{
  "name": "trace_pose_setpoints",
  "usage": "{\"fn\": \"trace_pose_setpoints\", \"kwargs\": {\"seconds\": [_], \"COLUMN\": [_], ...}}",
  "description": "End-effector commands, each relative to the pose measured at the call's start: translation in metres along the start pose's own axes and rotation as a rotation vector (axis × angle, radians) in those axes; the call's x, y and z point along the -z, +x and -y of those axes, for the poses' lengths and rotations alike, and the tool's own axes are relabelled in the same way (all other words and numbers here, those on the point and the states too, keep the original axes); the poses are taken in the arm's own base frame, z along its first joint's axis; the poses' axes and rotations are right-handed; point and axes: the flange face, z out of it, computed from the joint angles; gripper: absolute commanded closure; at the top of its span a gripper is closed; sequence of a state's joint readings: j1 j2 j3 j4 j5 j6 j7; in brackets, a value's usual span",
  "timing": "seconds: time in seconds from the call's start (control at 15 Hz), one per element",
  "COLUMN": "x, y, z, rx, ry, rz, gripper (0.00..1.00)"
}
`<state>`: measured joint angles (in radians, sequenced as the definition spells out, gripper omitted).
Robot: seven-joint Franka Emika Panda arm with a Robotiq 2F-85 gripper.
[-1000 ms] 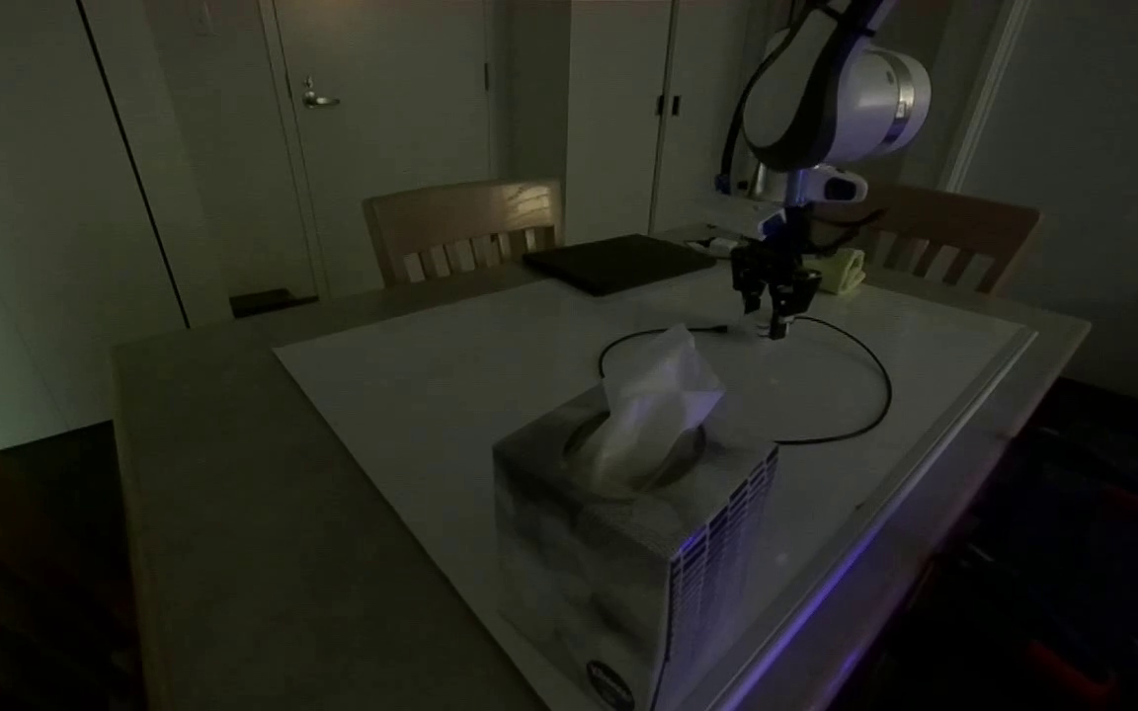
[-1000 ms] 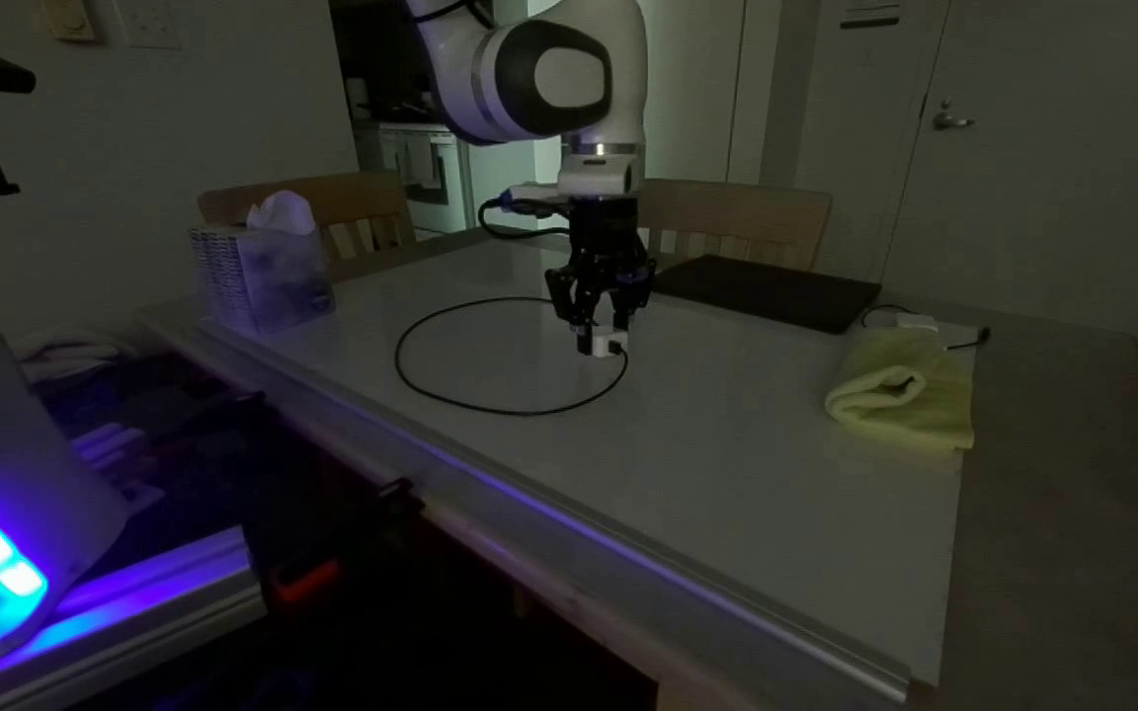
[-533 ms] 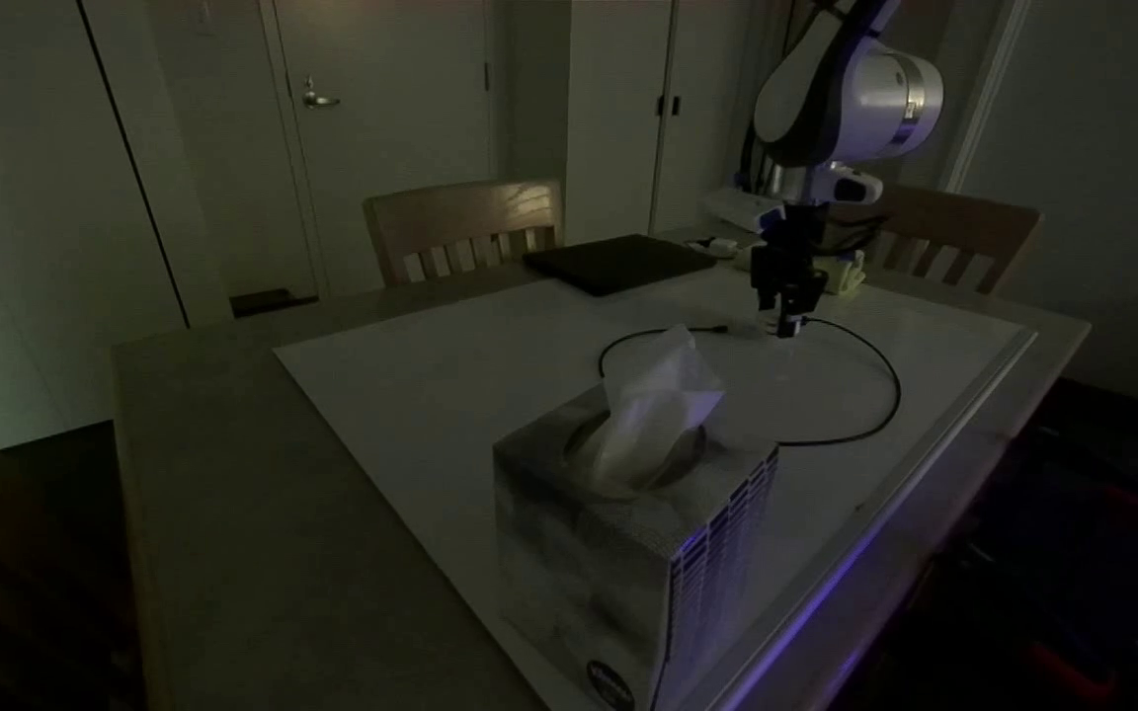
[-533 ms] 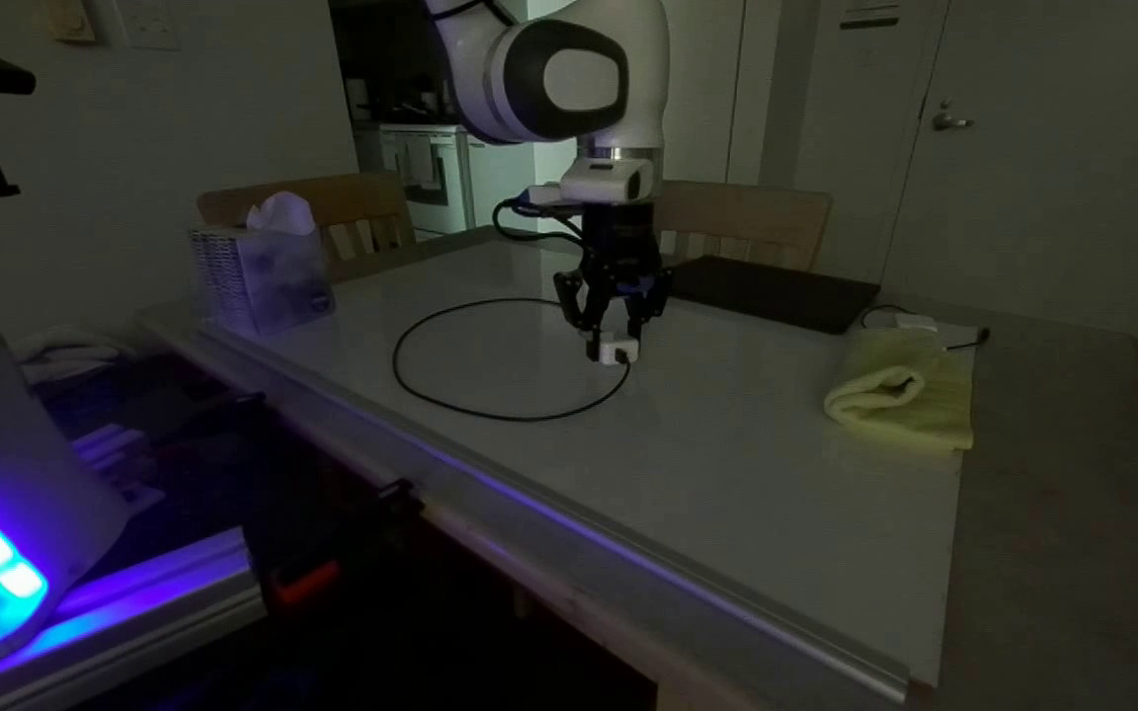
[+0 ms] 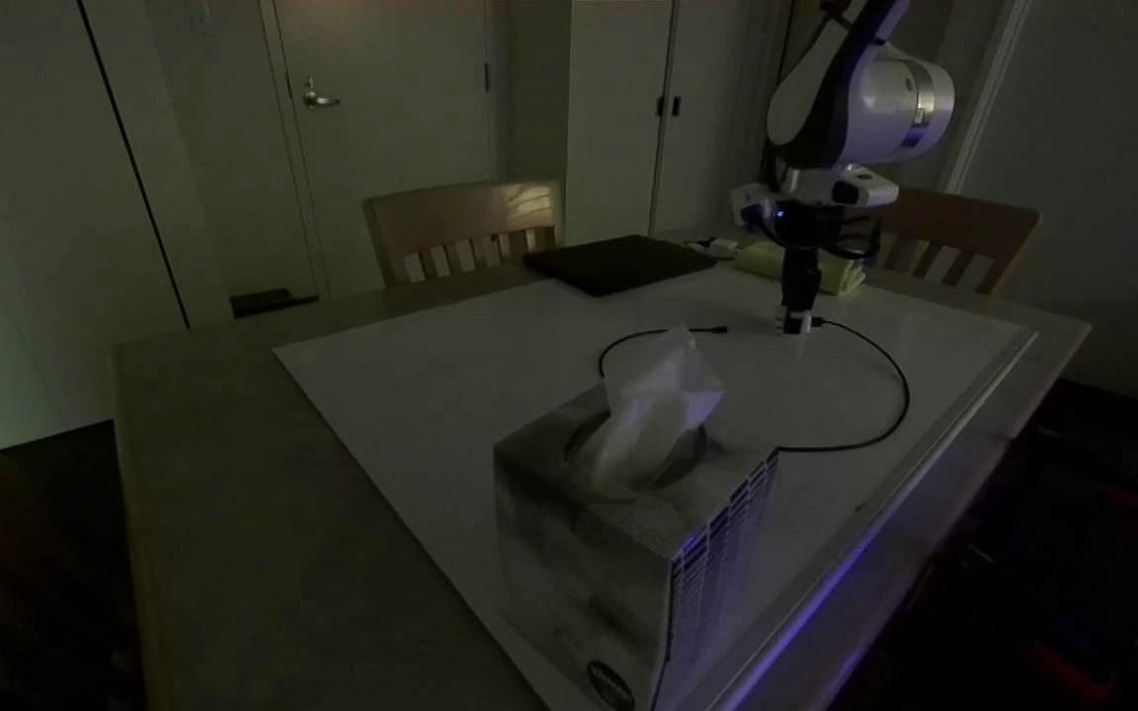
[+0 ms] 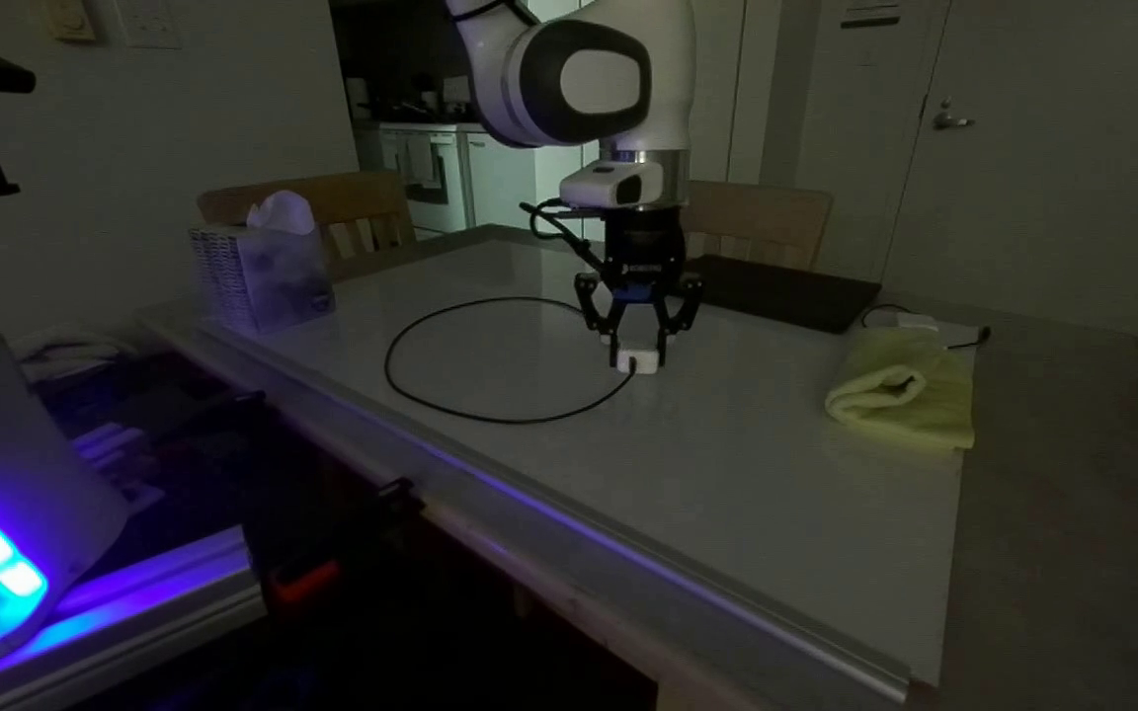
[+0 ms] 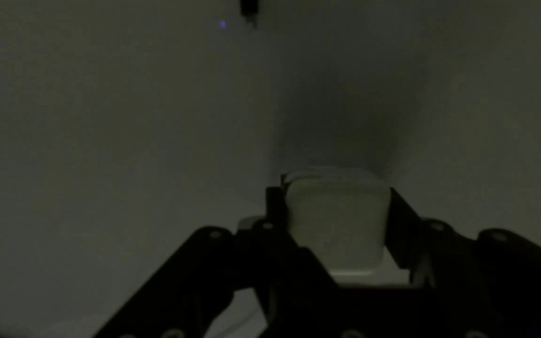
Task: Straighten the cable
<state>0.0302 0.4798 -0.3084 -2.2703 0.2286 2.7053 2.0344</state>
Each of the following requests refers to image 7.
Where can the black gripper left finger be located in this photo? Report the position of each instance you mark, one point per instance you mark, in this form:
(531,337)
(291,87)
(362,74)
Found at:
(219,283)

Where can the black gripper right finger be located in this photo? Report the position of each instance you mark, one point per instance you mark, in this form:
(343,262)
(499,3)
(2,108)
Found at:
(501,288)

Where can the white plug adapter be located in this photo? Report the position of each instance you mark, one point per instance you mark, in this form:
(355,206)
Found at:
(336,219)

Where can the white board mat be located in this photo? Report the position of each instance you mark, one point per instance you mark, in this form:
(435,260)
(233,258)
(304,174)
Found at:
(94,125)

